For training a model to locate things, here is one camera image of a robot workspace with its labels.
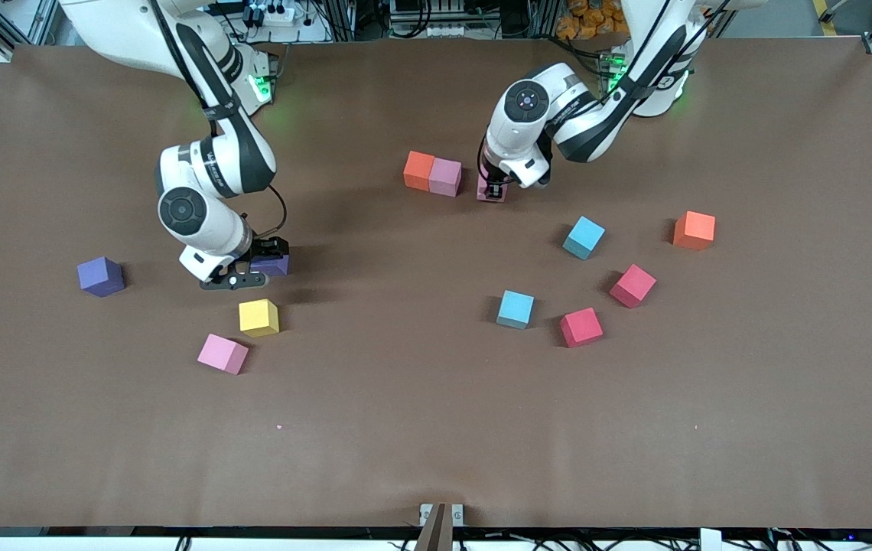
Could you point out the pink foam cube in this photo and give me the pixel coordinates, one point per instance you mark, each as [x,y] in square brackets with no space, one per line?
[222,353]
[480,191]
[445,177]

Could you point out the purple foam cube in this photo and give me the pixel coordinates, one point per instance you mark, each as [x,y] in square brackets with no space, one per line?
[275,268]
[100,276]

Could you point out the yellow foam cube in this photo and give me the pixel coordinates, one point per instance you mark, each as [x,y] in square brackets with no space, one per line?
[258,317]

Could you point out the orange foam cube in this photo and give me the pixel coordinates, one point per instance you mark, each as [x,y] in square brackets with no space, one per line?
[694,231]
[418,170]

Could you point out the red foam cube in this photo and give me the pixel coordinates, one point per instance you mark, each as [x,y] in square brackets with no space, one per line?
[632,285]
[581,327]

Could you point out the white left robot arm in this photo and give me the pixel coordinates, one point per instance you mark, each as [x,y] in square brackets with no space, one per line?
[528,149]

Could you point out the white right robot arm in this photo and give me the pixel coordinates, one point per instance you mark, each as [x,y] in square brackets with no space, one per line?
[203,229]

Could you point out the blue foam cube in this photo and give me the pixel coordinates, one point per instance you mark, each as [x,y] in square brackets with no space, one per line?
[515,308]
[583,237]

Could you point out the white power strip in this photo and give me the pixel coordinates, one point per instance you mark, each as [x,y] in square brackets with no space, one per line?
[279,14]
[445,30]

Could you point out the pile of orange objects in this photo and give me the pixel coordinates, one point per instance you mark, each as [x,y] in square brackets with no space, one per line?
[585,23]

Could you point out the table cover sheet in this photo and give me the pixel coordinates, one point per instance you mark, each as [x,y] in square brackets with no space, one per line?
[436,398]

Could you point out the small white box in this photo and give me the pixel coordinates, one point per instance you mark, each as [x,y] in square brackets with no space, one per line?
[710,540]

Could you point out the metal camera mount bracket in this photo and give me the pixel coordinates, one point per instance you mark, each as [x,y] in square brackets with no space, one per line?
[440,528]

